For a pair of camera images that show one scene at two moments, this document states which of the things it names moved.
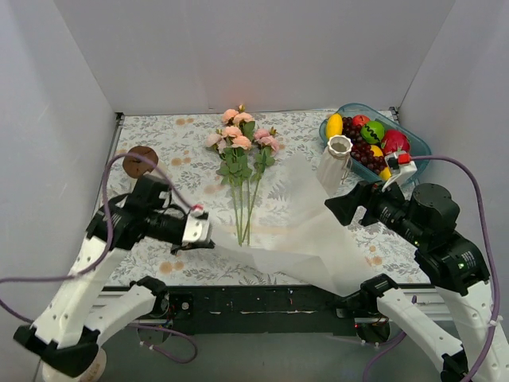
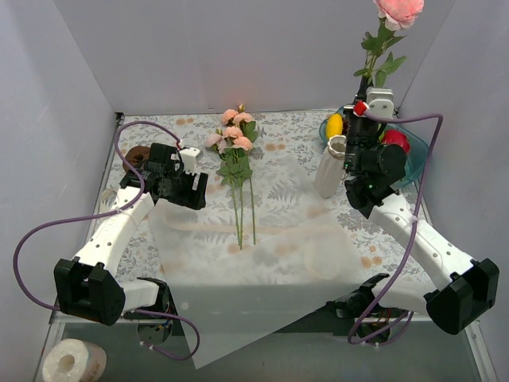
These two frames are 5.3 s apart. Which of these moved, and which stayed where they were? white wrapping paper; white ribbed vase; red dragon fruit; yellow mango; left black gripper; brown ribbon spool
Moved: left black gripper; white wrapping paper
Stayed: white ribbed vase; yellow mango; red dragon fruit; brown ribbon spool
